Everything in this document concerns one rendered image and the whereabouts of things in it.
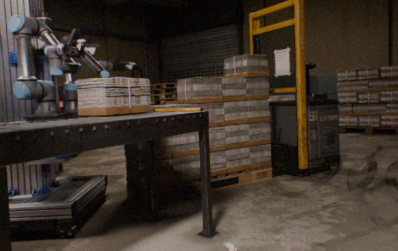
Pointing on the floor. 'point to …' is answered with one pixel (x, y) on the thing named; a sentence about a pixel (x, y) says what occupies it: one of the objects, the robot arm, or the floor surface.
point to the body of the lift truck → (326, 148)
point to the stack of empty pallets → (163, 92)
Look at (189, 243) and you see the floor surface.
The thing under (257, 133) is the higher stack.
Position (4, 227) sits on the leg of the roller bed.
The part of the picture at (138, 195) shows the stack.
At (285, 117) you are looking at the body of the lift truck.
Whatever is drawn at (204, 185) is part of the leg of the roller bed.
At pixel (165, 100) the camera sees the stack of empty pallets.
